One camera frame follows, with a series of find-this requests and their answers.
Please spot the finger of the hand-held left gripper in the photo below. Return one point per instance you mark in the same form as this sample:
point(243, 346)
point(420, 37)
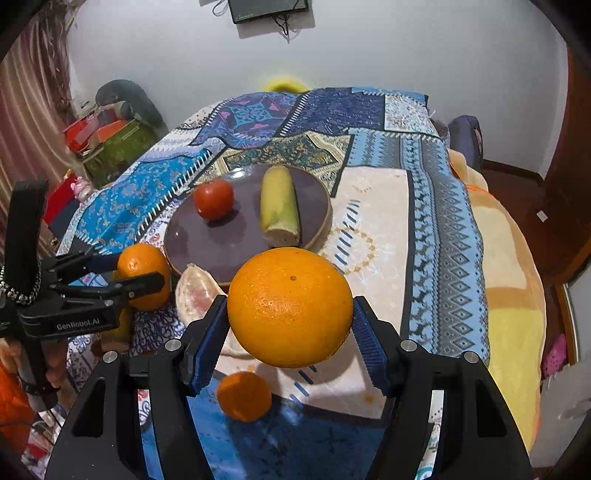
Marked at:
point(92, 262)
point(138, 284)

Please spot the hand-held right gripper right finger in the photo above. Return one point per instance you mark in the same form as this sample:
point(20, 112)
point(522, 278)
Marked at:
point(370, 351)

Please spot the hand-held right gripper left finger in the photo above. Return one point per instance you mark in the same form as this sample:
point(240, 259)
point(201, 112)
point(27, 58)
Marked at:
point(207, 344)

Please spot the small orange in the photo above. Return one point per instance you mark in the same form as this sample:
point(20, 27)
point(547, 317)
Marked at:
point(141, 259)
point(244, 397)

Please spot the large orange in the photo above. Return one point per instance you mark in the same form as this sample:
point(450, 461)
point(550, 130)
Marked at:
point(291, 307)

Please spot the person's left hand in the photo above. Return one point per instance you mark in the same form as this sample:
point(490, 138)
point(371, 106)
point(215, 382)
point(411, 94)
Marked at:
point(56, 364)

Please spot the peeled pomelo segment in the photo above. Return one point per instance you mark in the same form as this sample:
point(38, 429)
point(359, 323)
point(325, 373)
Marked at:
point(196, 290)

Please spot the pink toy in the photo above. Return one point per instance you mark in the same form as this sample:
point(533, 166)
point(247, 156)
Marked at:
point(84, 189)

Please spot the orange cloth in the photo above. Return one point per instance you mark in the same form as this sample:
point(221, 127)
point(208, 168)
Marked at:
point(11, 406)

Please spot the purple round plate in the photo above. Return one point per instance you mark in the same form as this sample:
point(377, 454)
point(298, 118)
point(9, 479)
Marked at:
point(231, 233)

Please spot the red tomato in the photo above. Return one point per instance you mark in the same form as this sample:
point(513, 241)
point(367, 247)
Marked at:
point(213, 198)

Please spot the green box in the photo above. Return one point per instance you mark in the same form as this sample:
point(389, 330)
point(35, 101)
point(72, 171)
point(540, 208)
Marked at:
point(122, 147)

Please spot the red box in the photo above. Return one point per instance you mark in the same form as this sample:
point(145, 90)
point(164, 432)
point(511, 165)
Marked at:
point(87, 131)

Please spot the blue patterned blanket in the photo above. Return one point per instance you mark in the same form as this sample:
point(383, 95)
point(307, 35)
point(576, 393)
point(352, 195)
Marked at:
point(397, 221)

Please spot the orange yellow fleece blanket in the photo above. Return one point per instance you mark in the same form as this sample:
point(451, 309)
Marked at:
point(508, 300)

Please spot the yellow corn cob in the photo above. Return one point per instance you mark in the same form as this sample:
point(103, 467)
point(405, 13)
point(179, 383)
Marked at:
point(279, 207)

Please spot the striped curtain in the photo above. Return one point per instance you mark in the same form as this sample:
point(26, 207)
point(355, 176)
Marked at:
point(27, 115)

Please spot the pink slipper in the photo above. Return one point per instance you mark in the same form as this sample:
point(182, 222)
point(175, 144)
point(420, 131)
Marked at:
point(554, 355)

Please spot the dark blue clothing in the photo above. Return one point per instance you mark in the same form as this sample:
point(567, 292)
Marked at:
point(466, 138)

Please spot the yellow pillow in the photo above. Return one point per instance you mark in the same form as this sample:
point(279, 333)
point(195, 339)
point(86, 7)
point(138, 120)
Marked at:
point(284, 83)

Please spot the wooden door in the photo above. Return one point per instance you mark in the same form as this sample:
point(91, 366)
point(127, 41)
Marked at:
point(570, 161)

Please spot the wall monitor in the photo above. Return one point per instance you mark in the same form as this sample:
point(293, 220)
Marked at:
point(268, 9)

